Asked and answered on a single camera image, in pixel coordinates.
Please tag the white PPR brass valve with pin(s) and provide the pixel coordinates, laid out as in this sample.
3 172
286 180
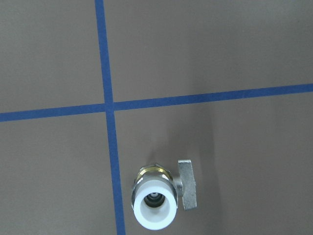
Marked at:
156 193

